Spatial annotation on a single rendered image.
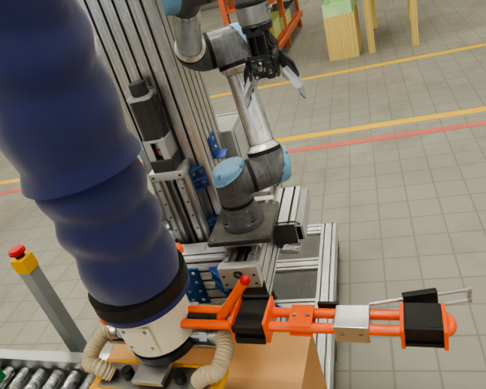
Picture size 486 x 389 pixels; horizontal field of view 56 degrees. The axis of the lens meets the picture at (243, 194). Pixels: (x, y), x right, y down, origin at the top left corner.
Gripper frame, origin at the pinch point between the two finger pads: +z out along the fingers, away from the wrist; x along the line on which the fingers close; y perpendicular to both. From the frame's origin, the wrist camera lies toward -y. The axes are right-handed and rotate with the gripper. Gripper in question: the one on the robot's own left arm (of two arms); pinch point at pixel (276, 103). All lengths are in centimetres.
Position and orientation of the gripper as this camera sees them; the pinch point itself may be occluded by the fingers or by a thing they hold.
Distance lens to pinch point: 117.0
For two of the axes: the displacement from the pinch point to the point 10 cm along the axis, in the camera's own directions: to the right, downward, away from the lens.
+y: -1.9, 5.4, -8.2
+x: 9.5, -1.1, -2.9
